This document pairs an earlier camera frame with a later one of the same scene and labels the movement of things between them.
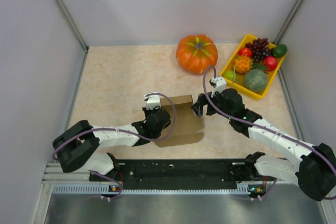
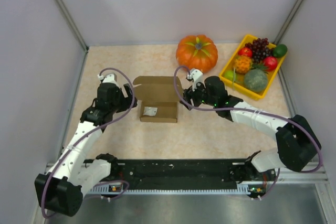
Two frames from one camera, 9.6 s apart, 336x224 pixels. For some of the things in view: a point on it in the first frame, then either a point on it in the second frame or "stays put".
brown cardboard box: [187, 124] to [158, 92]
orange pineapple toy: [242, 64] stays put
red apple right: [271, 62] stays put
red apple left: [245, 51] stays put
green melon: [255, 80] stays put
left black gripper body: [148, 113] to [122, 103]
